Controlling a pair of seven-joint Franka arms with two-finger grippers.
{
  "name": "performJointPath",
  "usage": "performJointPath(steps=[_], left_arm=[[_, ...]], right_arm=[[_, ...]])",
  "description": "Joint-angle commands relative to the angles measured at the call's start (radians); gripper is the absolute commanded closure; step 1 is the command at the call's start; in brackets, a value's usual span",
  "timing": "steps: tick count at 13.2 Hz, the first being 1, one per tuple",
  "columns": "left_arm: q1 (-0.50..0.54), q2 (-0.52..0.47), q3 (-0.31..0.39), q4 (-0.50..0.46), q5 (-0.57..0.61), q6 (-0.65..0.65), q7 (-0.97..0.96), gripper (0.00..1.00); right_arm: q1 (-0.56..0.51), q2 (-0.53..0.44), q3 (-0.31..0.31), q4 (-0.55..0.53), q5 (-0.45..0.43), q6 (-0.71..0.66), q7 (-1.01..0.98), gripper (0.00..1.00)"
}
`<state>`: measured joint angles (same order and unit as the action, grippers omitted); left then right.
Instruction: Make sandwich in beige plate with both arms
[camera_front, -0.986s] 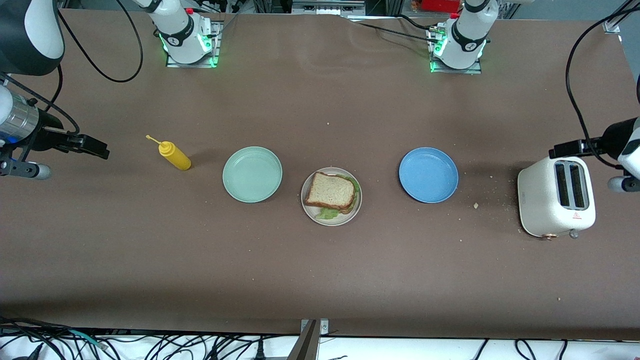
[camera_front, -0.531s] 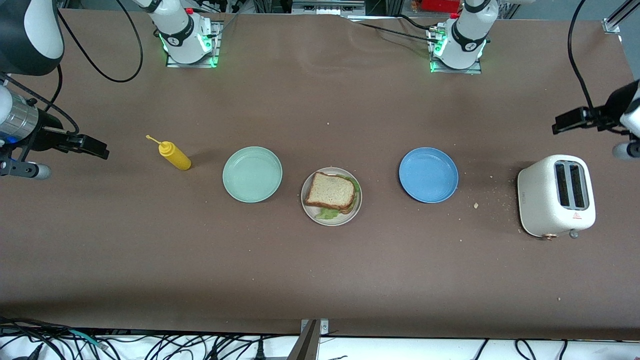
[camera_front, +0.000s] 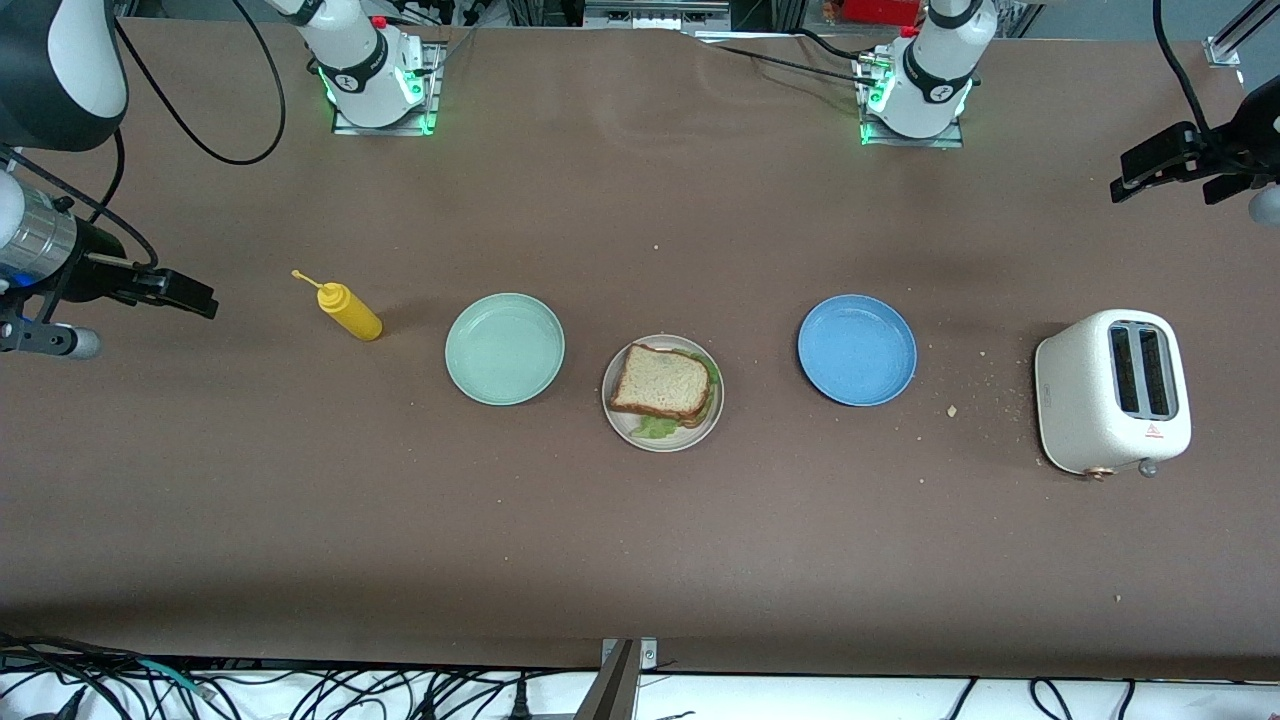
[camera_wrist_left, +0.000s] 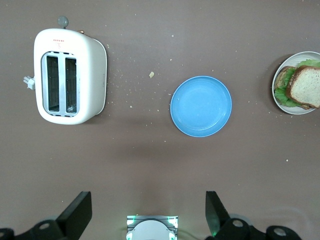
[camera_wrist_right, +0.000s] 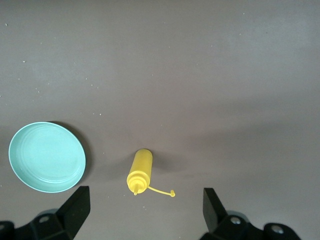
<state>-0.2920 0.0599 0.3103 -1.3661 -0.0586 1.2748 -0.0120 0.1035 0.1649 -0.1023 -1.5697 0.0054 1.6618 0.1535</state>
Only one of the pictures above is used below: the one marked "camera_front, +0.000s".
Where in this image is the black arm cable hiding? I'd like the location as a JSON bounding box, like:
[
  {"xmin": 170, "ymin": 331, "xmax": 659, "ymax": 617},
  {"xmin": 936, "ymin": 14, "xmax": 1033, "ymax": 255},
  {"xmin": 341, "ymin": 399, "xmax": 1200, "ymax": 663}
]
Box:
[
  {"xmin": 1150, "ymin": 0, "xmax": 1280, "ymax": 176},
  {"xmin": 20, "ymin": 0, "xmax": 288, "ymax": 269}
]

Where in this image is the aluminium frame rail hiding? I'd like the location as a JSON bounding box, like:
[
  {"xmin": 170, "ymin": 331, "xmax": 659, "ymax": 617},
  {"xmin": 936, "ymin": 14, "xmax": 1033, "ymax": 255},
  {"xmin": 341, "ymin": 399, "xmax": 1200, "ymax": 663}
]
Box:
[
  {"xmin": 583, "ymin": 0, "xmax": 733, "ymax": 31},
  {"xmin": 1205, "ymin": 0, "xmax": 1280, "ymax": 69}
]

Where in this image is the metal table edge bracket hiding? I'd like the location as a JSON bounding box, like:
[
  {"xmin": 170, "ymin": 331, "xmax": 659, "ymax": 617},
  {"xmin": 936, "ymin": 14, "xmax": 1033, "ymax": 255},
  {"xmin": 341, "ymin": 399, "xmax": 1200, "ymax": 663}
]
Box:
[{"xmin": 573, "ymin": 637, "xmax": 659, "ymax": 720}]

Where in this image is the mint green plate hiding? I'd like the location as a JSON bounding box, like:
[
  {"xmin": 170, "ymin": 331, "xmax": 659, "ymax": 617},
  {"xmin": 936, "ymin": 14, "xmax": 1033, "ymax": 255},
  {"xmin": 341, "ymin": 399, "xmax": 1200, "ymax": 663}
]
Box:
[{"xmin": 445, "ymin": 292, "xmax": 566, "ymax": 407}]

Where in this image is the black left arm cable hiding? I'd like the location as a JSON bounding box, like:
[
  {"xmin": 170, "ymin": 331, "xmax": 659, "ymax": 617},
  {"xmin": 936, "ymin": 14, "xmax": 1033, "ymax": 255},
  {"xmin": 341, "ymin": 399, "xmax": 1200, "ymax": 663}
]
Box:
[{"xmin": 1150, "ymin": 0, "xmax": 1280, "ymax": 176}]

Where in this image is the beige plate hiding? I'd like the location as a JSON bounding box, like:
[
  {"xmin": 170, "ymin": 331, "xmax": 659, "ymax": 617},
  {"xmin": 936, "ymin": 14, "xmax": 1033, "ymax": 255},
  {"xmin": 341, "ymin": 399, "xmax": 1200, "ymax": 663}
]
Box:
[{"xmin": 602, "ymin": 334, "xmax": 725, "ymax": 453}]

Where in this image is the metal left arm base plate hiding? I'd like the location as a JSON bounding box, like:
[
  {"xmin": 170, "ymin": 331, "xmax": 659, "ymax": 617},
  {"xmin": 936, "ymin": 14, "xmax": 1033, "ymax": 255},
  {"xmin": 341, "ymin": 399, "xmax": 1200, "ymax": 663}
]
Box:
[{"xmin": 858, "ymin": 55, "xmax": 966, "ymax": 150}]

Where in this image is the red box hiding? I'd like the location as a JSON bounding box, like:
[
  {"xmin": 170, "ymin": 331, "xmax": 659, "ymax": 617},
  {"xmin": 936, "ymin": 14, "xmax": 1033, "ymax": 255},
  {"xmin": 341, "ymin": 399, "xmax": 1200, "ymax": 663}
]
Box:
[{"xmin": 838, "ymin": 0, "xmax": 926, "ymax": 26}]

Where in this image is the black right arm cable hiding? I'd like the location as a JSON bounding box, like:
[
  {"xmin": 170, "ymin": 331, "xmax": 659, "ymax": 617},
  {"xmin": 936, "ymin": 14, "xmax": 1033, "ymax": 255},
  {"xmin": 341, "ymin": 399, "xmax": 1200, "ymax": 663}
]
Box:
[{"xmin": 20, "ymin": 0, "xmax": 288, "ymax": 269}]

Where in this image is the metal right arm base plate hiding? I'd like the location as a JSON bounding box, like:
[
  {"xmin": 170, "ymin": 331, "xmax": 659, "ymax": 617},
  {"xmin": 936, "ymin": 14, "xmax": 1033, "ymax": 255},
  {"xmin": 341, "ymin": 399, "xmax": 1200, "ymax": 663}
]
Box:
[{"xmin": 332, "ymin": 40, "xmax": 444, "ymax": 136}]

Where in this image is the black base power cable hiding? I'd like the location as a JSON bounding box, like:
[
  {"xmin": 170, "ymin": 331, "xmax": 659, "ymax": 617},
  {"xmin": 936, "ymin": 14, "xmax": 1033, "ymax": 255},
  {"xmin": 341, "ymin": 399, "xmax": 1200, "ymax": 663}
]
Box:
[{"xmin": 690, "ymin": 28, "xmax": 901, "ymax": 86}]

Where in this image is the white two-slot toaster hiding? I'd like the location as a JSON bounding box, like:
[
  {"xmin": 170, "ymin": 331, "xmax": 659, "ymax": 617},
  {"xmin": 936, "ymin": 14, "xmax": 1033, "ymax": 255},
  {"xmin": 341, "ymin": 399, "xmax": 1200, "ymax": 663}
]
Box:
[{"xmin": 1035, "ymin": 308, "xmax": 1193, "ymax": 482}]

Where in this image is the teal floor cable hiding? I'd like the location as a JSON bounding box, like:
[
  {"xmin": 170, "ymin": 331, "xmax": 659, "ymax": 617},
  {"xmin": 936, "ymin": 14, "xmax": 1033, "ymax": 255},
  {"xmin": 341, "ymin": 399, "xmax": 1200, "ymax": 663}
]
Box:
[{"xmin": 135, "ymin": 658, "xmax": 216, "ymax": 698}]

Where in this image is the blue plate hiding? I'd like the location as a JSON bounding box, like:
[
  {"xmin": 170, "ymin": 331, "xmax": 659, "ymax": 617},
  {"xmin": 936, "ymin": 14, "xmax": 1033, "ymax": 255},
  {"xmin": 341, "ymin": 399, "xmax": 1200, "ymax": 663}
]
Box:
[{"xmin": 797, "ymin": 294, "xmax": 918, "ymax": 408}]

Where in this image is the yellow squeeze bottle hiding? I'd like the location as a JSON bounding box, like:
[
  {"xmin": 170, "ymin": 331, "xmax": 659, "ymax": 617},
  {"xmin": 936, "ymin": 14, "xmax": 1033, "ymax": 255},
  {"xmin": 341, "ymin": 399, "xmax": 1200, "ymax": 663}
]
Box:
[{"xmin": 291, "ymin": 269, "xmax": 384, "ymax": 343}]

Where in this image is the green lettuce leaf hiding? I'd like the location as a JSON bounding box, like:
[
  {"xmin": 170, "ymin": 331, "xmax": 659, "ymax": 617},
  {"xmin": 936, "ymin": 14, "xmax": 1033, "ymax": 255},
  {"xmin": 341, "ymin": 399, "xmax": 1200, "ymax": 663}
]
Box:
[{"xmin": 630, "ymin": 350, "xmax": 722, "ymax": 440}]

